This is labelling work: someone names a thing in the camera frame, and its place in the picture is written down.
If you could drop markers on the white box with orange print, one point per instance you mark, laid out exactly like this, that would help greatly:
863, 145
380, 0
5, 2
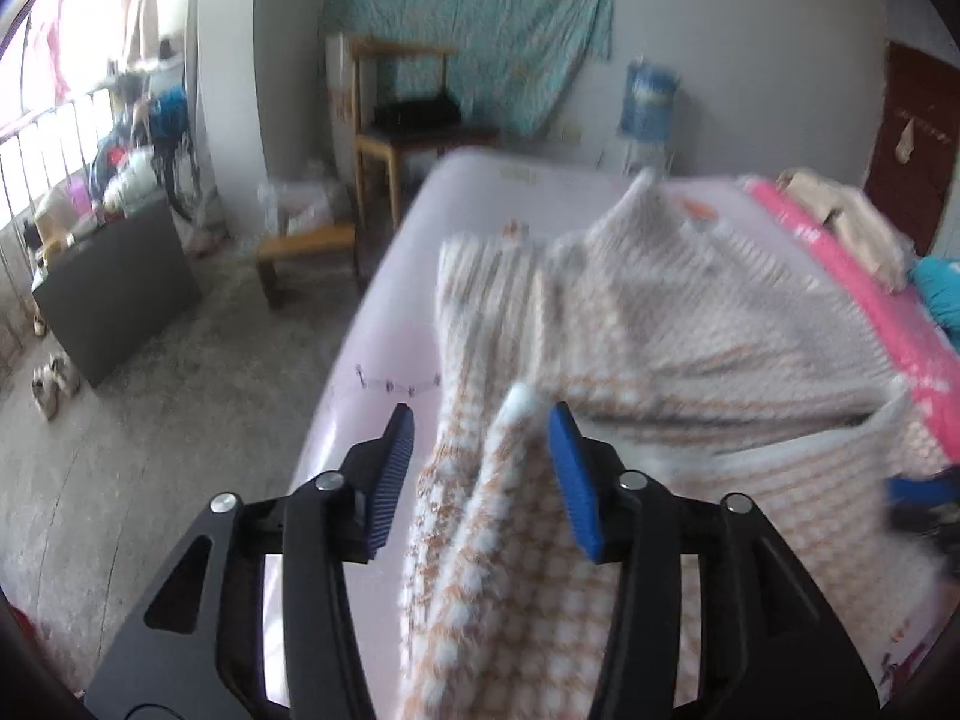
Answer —
341, 112

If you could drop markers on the white water dispenser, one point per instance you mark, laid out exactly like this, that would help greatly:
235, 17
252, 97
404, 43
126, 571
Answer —
645, 157

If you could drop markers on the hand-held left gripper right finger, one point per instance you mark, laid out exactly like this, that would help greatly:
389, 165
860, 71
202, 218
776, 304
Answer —
574, 487

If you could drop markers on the wooden chair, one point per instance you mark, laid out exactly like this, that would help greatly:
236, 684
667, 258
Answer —
390, 142

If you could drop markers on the beige hanging garment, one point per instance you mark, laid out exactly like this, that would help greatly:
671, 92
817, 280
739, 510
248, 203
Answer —
139, 7

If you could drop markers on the pink floral bed sheet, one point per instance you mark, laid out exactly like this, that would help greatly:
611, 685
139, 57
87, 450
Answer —
900, 330

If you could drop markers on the teal floral wall cloth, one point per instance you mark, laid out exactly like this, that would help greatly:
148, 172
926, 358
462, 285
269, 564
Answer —
487, 22

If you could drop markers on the beige clothes pile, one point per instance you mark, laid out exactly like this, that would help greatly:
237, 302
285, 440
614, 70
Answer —
855, 225

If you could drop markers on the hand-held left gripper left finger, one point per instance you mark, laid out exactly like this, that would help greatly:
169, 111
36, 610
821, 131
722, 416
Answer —
390, 487

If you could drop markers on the window railing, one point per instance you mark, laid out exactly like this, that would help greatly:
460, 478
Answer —
45, 157

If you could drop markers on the teal clothing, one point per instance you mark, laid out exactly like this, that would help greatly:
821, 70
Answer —
941, 292

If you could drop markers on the wheelchair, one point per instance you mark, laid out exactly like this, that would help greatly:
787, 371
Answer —
176, 180

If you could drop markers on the blue water bottle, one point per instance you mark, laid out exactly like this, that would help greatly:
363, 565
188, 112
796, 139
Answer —
649, 101

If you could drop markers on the beige shoe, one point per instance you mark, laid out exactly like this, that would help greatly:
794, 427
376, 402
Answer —
46, 394
66, 375

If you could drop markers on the blue bag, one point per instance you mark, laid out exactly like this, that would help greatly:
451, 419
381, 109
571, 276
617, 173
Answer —
166, 116

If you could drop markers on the wall socket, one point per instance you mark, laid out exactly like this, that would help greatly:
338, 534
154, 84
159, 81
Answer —
570, 133

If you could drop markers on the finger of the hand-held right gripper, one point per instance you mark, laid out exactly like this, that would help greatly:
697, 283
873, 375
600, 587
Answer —
926, 491

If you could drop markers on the hanging sock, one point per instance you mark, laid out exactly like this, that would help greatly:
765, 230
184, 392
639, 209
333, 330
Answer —
906, 142

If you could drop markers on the brown door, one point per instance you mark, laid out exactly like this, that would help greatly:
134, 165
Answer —
915, 90

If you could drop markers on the beige white checked sweater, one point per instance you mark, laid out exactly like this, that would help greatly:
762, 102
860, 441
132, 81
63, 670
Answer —
675, 315

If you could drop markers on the pink hanging garment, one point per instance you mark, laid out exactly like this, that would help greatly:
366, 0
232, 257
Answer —
45, 52

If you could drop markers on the low wooden stool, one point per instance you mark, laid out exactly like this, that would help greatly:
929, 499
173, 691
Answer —
307, 244

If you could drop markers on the black bag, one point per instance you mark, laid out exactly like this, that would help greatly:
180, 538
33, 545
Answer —
416, 112

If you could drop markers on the clear plastic bag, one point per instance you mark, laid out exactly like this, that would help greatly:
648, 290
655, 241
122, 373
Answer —
307, 202

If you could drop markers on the dark cabinet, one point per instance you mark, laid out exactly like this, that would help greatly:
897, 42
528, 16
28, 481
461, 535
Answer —
112, 292

